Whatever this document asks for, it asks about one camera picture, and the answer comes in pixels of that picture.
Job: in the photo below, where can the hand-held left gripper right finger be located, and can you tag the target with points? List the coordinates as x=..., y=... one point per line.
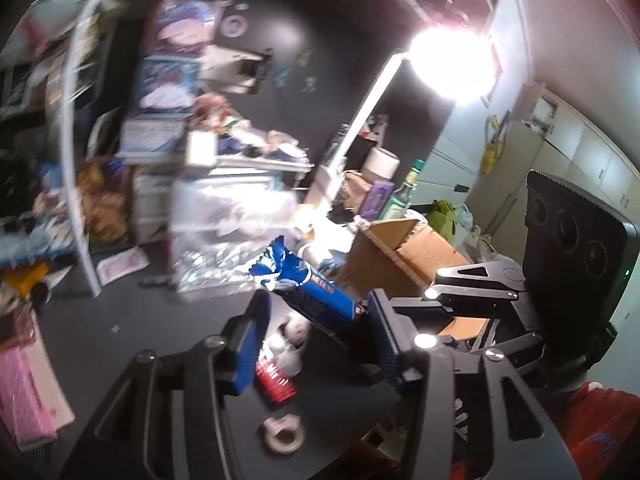
x=386, y=337

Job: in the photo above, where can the white desk lamp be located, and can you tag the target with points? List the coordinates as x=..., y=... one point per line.
x=370, y=110

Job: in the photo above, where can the clear plastic bag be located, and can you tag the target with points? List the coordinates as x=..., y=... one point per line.
x=225, y=240

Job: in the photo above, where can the green glass bottle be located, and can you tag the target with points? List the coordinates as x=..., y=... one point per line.
x=405, y=191

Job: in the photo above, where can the pink paper sheet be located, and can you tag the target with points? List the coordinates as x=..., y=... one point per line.
x=122, y=265

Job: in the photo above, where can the white paper roll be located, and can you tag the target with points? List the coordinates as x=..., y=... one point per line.
x=380, y=162

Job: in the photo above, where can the purple cartoon picture box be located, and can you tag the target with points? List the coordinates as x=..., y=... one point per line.
x=176, y=27

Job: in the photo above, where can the pink box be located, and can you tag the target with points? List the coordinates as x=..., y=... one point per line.
x=22, y=395

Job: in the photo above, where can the white tape roll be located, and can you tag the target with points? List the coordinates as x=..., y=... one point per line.
x=283, y=435

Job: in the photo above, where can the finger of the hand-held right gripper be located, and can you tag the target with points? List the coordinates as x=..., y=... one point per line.
x=520, y=349
x=475, y=282

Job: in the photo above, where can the brown cardboard box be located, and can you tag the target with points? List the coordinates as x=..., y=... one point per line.
x=400, y=255

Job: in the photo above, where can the blue snack packet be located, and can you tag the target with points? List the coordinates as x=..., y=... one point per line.
x=312, y=294

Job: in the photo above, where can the yellow toy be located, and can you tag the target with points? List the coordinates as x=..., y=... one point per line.
x=30, y=280

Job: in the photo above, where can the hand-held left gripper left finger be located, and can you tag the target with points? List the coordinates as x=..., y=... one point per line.
x=247, y=345

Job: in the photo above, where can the pile of snack bags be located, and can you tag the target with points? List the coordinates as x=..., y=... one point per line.
x=100, y=197

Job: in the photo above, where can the green plush toy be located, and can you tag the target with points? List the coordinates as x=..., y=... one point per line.
x=442, y=215

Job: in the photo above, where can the white drawer unit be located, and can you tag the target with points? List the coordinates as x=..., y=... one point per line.
x=150, y=200

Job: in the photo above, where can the yellow hanging bag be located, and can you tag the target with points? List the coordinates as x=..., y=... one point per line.
x=492, y=152

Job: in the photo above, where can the blue cartoon picture box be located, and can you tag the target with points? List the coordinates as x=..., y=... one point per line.
x=165, y=85

